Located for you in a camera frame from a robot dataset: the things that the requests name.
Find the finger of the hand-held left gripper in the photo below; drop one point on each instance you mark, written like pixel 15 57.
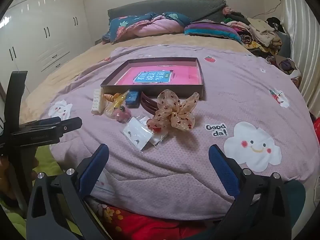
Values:
pixel 50 121
pixel 67 127

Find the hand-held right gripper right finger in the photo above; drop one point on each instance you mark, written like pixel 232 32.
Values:
pixel 225 172

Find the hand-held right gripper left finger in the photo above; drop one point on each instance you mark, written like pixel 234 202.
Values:
pixel 93 170

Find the cream hair claw clip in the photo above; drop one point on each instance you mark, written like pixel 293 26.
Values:
pixel 97 102

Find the silver hair clip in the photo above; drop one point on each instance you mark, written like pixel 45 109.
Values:
pixel 136 135

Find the pink fuzzy hair clip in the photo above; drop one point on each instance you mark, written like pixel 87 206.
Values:
pixel 121 115

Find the shallow brown cardboard box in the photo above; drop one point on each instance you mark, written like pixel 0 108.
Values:
pixel 112 89

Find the yellow rings clear packet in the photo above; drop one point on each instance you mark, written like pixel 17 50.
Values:
pixel 120 100

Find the sheer dotted bow scrunchie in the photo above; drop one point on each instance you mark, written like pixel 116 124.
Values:
pixel 175 110

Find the dark red hair clip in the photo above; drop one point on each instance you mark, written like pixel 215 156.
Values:
pixel 147 106

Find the person's left hand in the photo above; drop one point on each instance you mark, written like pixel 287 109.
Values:
pixel 34 164

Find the purple cloud print blanket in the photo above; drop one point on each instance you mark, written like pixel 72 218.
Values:
pixel 187 167

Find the green cloth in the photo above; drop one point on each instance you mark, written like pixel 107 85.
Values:
pixel 47 162

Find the beige bed sheet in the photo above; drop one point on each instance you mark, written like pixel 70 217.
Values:
pixel 82 62

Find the blue rectangular hair clip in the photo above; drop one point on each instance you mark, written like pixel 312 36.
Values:
pixel 132 99

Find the red bead earrings packet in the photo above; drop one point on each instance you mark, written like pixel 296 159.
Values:
pixel 156 130

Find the teal cloth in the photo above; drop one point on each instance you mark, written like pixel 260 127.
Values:
pixel 296 197

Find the white wardrobe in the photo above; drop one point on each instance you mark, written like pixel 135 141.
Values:
pixel 45 30

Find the red floral cloth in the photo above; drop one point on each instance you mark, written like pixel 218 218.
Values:
pixel 150 227

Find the pink book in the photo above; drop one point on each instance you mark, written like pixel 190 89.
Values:
pixel 150 71

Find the red object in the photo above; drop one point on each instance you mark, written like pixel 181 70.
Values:
pixel 317 127

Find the floral blue pink duvet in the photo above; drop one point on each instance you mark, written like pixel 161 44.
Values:
pixel 155 27

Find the grey cushion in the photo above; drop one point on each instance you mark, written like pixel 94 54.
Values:
pixel 283 45

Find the striped purple pillow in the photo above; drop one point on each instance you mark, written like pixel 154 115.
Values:
pixel 210 30

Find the pile of clothes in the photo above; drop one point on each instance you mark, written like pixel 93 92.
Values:
pixel 260 32

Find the grey padded headboard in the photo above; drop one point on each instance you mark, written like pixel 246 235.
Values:
pixel 162 5

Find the white satin curtain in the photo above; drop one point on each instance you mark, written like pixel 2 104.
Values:
pixel 302 30

